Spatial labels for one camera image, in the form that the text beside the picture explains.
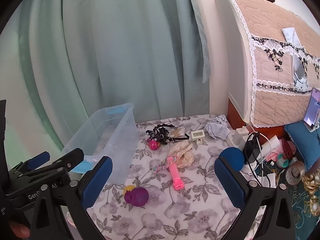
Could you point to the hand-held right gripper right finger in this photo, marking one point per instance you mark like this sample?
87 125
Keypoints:
230 182

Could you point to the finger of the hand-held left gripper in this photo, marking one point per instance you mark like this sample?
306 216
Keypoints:
37 160
70 158

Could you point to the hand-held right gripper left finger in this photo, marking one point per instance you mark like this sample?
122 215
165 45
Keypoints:
97 182

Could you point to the small blue baseball cap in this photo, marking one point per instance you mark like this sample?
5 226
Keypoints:
233 156

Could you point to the yellow ball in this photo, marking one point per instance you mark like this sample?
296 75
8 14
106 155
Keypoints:
128 188

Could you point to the purple rubber toy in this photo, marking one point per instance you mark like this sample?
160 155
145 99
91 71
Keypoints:
137 197

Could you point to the clear plastic storage box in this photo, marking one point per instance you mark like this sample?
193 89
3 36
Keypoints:
112 135

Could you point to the cream lace cloth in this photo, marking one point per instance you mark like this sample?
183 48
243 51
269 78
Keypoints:
183 155

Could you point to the white hair claw clip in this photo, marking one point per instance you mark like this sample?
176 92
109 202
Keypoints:
197 135

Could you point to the pink egg toy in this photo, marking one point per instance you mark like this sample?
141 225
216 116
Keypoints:
153 145

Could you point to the bag of cotton swabs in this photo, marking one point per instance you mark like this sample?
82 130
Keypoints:
178 132

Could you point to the black toy car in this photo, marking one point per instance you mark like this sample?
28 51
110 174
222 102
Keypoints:
152 136

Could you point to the black lace headband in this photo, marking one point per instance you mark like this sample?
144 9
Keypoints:
163 131

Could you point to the person's left hand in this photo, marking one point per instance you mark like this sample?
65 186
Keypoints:
20 230

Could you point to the grey floral blanket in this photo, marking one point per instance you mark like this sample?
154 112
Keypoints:
180 205

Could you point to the crumpled pale paper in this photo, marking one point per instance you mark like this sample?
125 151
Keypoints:
217 128

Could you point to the small green white jar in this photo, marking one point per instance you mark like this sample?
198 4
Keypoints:
282 161

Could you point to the red pink packet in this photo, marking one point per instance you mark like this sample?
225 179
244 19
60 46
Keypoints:
288 148

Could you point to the brown tape roll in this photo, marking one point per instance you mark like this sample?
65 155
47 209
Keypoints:
300 167

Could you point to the teal gold floral cloth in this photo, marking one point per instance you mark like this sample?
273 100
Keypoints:
310 205

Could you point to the blue cushion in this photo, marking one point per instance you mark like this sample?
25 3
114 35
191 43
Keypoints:
305 142

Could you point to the smartphone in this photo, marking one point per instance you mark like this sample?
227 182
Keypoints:
312 107

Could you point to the pale green curtain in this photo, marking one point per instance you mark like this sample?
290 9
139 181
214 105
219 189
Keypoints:
125 42

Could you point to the white paper slip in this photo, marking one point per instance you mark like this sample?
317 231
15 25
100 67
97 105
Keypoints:
291 36

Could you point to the red-brown wooden bed frame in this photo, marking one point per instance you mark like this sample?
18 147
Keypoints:
235 117

